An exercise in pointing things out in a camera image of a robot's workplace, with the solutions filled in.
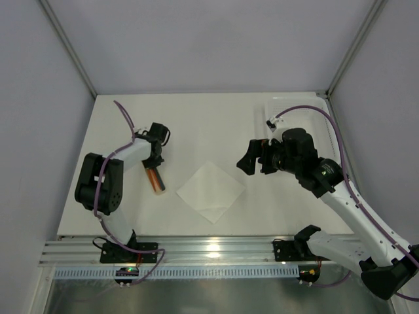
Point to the white paper napkin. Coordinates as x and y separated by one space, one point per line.
210 192

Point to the slotted white cable duct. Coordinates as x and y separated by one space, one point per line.
179 272

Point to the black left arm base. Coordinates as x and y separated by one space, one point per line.
112 253

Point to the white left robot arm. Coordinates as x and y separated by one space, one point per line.
99 188

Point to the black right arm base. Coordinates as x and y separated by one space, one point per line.
295 250

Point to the right aluminium frame post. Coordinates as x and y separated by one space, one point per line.
365 28

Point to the aluminium frame post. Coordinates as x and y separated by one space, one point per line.
68 47
365 28

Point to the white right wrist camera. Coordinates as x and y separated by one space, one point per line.
275 123

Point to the aluminium front rail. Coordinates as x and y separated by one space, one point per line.
185 250

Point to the white perforated plastic basket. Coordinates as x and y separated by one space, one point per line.
307 115

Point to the left aluminium frame post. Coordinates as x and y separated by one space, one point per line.
68 47

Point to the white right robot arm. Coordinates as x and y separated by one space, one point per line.
384 260

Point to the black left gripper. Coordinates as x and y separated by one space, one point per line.
152 163

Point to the beige utensil case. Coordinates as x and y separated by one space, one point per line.
162 185

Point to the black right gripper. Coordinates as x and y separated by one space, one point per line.
264 157

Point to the orange plastic spoon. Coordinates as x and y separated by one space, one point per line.
153 180

